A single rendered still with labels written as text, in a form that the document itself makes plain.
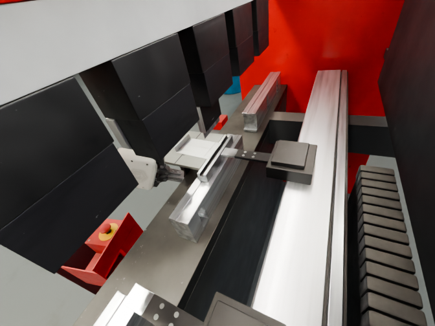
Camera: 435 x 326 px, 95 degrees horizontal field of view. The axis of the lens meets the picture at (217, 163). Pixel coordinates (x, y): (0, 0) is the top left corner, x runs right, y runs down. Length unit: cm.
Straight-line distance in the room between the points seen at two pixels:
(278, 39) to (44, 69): 120
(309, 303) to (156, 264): 37
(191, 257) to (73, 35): 50
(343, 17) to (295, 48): 23
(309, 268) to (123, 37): 46
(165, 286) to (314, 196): 41
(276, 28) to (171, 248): 118
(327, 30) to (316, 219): 102
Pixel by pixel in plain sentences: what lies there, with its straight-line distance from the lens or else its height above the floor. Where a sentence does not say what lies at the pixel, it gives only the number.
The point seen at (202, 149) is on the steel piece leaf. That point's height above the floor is 100.
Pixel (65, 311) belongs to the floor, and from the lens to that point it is 190.
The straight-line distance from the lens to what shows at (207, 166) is 60.
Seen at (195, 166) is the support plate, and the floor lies 100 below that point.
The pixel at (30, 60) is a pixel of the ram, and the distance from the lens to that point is 26.
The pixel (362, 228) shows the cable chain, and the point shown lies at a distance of 43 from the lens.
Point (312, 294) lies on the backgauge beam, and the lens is 42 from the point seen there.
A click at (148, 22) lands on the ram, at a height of 136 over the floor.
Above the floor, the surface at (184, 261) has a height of 87.
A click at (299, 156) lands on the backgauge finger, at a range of 54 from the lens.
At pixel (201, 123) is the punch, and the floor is 113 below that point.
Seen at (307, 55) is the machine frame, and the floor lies 103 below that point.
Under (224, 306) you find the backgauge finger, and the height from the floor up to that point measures 103.
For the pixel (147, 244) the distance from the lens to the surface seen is 65.
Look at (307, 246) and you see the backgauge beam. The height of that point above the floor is 98.
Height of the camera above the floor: 138
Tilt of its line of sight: 40 degrees down
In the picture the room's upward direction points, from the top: 13 degrees counter-clockwise
